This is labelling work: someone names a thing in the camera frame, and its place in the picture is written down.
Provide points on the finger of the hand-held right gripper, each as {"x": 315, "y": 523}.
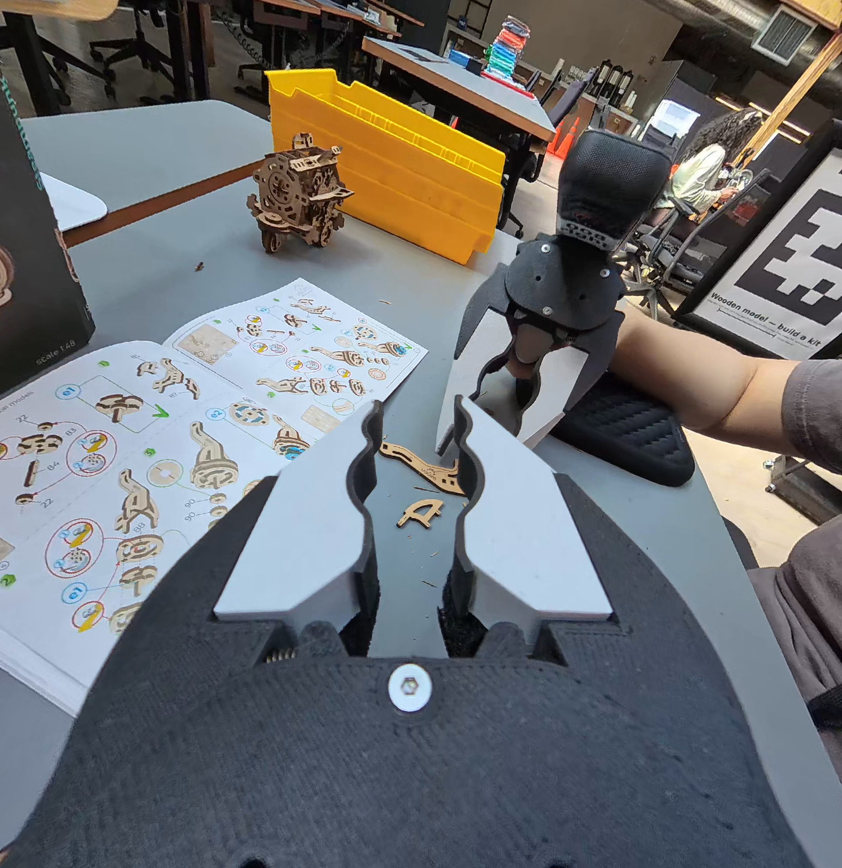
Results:
{"x": 468, "y": 386}
{"x": 560, "y": 386}

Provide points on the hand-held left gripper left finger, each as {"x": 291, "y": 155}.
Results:
{"x": 292, "y": 542}

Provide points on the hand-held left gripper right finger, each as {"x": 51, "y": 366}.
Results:
{"x": 529, "y": 542}

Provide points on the long curved wooden part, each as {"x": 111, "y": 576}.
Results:
{"x": 421, "y": 468}

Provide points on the small arched wooden part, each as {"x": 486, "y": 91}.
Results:
{"x": 421, "y": 512}

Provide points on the person's right forearm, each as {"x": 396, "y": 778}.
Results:
{"x": 699, "y": 380}

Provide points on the assembled wooden model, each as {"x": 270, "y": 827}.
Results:
{"x": 292, "y": 196}

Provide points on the black model kit box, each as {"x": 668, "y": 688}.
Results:
{"x": 27, "y": 237}

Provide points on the person's right hand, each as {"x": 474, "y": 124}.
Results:
{"x": 531, "y": 354}

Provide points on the black textured pad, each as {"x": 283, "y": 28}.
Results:
{"x": 631, "y": 434}

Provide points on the black office chair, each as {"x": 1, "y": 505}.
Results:
{"x": 139, "y": 41}
{"x": 672, "y": 258}

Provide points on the orange traffic cone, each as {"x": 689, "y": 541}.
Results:
{"x": 567, "y": 139}

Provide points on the printed instruction booklet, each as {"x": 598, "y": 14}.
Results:
{"x": 156, "y": 434}

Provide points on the yellow plastic bin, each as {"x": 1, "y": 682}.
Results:
{"x": 394, "y": 156}

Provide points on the grey background table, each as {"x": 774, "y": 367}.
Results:
{"x": 462, "y": 88}

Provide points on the black-framed tag sign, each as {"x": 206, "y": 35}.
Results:
{"x": 794, "y": 264}

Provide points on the stack of colourful packets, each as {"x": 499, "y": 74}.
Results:
{"x": 506, "y": 44}

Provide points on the person's grey shirt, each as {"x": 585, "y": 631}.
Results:
{"x": 821, "y": 597}

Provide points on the wooden ceiling beam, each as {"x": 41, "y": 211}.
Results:
{"x": 807, "y": 81}

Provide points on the metal air vent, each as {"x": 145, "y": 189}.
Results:
{"x": 784, "y": 34}

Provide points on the white rounded board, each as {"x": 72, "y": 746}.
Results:
{"x": 75, "y": 200}

